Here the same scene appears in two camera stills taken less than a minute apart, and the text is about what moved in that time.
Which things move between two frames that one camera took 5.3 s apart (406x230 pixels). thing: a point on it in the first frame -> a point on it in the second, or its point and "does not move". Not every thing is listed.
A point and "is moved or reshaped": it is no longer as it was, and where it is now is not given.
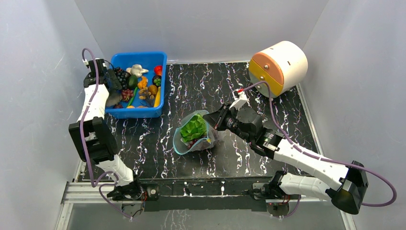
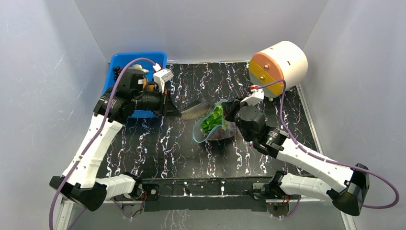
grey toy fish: (113, 97) is moved or reshaped
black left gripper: (110, 75) -> (167, 109)
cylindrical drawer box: (283, 65) does not move
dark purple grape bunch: (191, 143) -> (216, 134)
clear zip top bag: (195, 133) is moved or reshaped
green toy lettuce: (196, 128) is moved or reshaped
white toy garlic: (136, 69) does not move
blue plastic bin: (149, 60) does not move
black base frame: (202, 194) does not move
